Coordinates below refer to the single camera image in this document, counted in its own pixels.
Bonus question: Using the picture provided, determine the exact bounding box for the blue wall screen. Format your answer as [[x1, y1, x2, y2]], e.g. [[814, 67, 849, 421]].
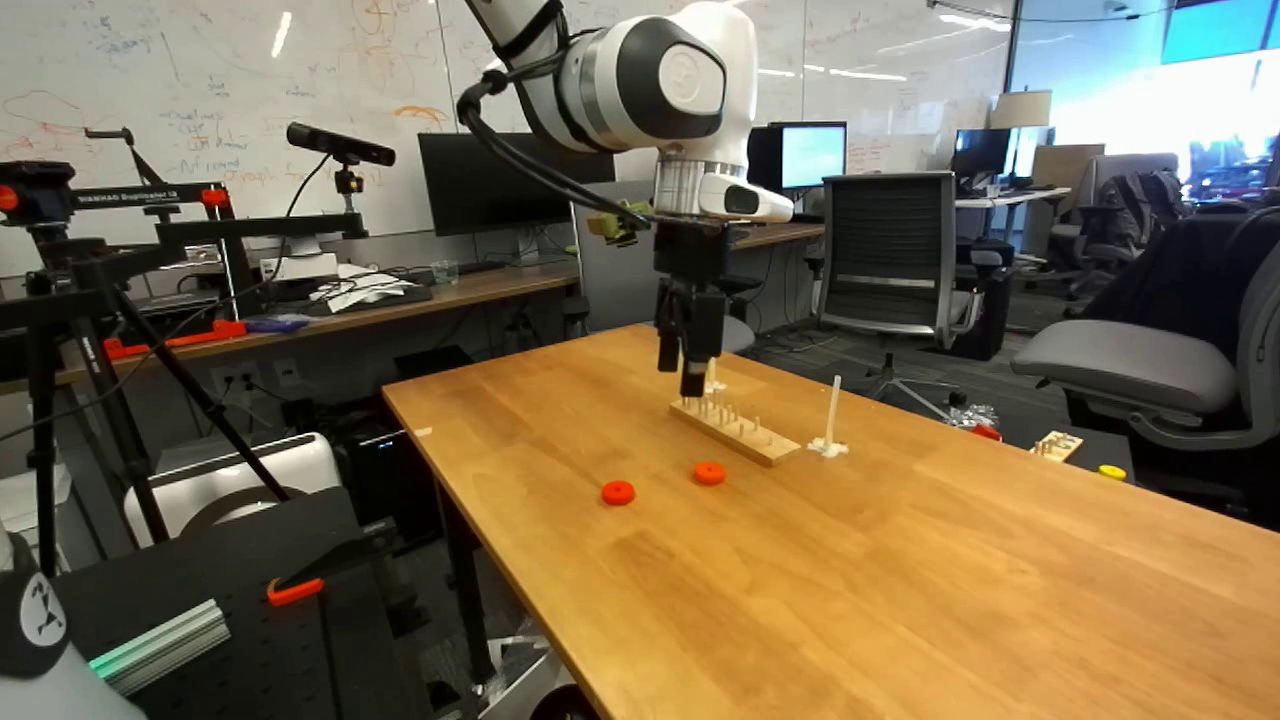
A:
[[1154, 0, 1280, 67]]

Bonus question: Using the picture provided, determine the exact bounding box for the white round appliance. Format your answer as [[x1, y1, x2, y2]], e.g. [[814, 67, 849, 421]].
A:
[[120, 428, 346, 551]]

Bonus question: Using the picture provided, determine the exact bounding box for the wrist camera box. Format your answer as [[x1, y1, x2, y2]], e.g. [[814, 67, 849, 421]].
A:
[[583, 199, 658, 251]]

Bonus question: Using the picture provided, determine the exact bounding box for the long wooden desk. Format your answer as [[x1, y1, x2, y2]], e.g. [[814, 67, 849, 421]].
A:
[[96, 217, 831, 372]]

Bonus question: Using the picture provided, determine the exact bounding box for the small blue item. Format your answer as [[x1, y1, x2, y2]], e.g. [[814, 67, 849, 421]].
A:
[[242, 313, 311, 339]]

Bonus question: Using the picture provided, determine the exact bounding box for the black cart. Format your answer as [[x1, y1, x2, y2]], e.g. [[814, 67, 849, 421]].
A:
[[50, 483, 435, 720]]

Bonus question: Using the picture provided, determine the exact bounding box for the black mesh office chair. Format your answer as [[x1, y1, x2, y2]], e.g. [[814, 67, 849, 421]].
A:
[[814, 172, 962, 343]]

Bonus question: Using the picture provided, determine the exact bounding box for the silver green tube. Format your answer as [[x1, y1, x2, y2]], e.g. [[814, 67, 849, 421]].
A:
[[81, 595, 236, 698]]

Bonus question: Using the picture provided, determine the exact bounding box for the large black monitor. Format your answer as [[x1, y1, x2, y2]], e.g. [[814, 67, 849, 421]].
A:
[[416, 128, 614, 238]]

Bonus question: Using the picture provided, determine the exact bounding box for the black dark monitor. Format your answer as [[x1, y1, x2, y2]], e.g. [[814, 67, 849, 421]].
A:
[[742, 119, 784, 194]]

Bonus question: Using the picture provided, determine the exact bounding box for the distant black chair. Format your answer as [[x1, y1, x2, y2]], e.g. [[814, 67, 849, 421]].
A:
[[1073, 167, 1190, 275]]

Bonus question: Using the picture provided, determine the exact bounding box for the black table leg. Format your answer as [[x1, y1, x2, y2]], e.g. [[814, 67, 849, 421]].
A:
[[435, 483, 500, 686]]

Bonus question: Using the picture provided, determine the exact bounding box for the small distant monitor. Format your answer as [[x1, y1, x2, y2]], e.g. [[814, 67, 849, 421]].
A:
[[948, 124, 1017, 184]]

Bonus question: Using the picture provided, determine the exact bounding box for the gray office chair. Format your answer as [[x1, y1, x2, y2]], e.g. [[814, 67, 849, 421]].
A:
[[1006, 204, 1280, 533]]

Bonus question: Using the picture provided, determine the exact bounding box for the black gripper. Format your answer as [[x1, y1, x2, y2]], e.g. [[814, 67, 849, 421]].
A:
[[650, 221, 735, 399]]

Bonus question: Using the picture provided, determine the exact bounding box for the orange clamp handle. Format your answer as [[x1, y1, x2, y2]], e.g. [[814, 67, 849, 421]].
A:
[[262, 572, 328, 612]]

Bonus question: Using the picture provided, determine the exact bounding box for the white papers pile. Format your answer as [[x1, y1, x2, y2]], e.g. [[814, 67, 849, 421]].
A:
[[307, 258, 423, 318]]

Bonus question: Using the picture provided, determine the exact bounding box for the black camera bar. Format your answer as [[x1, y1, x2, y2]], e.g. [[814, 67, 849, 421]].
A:
[[282, 119, 399, 172]]

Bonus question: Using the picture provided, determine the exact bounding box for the beige lamp shade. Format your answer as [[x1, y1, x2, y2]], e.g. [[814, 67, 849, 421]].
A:
[[989, 89, 1056, 136]]

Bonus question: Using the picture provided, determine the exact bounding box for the wooden base with pegs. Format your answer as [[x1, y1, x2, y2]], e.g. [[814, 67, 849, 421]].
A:
[[667, 386, 805, 467]]

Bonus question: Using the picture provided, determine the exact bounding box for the monitor with lit screen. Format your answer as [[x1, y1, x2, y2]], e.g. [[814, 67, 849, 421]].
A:
[[774, 119, 853, 194]]

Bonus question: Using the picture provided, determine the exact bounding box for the black tripod rig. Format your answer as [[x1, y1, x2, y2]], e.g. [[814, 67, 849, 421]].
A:
[[0, 157, 372, 578]]

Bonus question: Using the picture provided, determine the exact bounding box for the tan card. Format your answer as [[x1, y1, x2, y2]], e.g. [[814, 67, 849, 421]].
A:
[[1025, 428, 1087, 467]]

